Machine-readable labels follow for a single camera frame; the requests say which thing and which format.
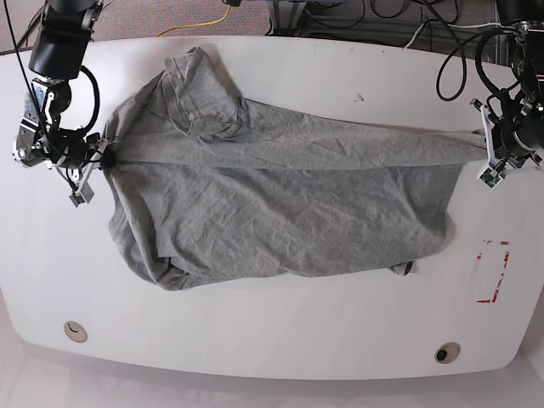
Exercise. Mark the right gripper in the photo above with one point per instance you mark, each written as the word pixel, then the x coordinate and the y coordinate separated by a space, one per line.
pixel 75 159

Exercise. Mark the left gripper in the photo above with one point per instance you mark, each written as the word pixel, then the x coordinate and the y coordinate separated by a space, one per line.
pixel 512 151

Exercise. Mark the grey Hugging Face t-shirt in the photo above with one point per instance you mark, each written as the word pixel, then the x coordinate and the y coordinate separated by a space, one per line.
pixel 211 187

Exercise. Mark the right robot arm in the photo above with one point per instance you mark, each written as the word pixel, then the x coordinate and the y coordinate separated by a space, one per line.
pixel 64 29

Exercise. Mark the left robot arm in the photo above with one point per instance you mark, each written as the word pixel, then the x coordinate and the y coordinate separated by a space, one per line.
pixel 522 25

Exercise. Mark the red tape rectangle marking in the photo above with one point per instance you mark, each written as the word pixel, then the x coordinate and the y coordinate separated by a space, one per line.
pixel 489 270

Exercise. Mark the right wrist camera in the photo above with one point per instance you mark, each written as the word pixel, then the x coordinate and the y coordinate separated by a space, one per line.
pixel 82 196

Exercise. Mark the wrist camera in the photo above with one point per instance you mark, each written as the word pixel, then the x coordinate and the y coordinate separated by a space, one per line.
pixel 490 177
pixel 82 196

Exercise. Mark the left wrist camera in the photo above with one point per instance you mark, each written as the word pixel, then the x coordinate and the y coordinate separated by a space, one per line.
pixel 490 177

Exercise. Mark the aluminium frame rail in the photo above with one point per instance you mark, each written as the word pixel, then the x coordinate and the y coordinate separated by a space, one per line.
pixel 296 19

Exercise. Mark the left table cable grommet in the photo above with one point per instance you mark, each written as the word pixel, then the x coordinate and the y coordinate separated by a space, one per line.
pixel 75 332

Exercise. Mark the table cable grommet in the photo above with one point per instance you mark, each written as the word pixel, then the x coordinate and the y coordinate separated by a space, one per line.
pixel 75 332
pixel 447 353

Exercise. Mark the right table cable grommet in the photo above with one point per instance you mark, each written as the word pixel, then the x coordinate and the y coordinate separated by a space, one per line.
pixel 447 353

